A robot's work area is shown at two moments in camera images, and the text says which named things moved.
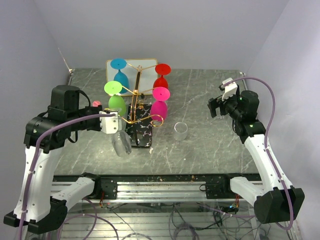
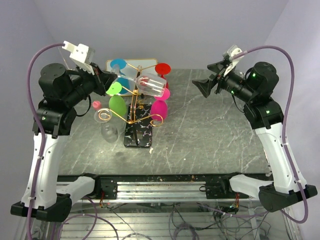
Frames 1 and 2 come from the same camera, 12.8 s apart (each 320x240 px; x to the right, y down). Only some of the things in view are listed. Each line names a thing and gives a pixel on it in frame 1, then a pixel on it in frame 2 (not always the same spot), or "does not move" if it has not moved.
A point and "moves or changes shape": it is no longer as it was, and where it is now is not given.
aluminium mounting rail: x=161 y=187 does not move
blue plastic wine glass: x=119 y=64 does not move
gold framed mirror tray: x=148 y=74 does not move
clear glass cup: x=121 y=141 moves or changes shape
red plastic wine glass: x=162 y=69 does not move
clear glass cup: x=180 y=130 -> x=150 y=85
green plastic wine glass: x=116 y=102 does not move
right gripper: x=215 y=103 -> x=206 y=85
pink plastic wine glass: x=159 y=108 does not move
